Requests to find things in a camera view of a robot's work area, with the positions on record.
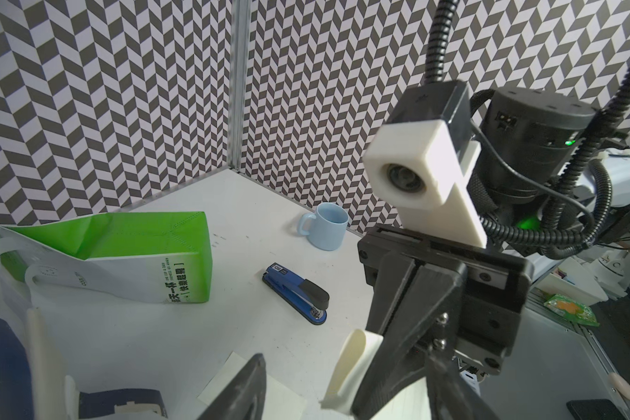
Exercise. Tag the black phone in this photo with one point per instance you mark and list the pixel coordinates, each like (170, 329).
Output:
(596, 409)

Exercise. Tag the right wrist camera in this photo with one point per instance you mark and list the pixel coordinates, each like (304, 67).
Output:
(421, 160)

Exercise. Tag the blue black stapler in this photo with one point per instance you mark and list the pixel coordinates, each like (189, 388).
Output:
(307, 298)

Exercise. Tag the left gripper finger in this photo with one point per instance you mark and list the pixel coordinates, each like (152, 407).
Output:
(237, 392)

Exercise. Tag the light blue mug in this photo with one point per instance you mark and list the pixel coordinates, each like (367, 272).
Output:
(325, 227)

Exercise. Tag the green snack packet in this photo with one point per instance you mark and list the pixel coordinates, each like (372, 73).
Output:
(571, 310)

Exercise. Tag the cream receipt pile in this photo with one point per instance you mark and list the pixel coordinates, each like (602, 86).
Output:
(280, 402)

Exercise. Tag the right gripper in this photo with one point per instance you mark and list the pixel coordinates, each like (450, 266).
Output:
(418, 283)

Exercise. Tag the right blue white bag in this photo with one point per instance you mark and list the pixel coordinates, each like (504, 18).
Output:
(35, 384)

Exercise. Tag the green white bag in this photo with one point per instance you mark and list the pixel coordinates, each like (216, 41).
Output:
(156, 258)

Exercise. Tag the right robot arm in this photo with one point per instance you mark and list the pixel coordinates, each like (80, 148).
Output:
(526, 138)

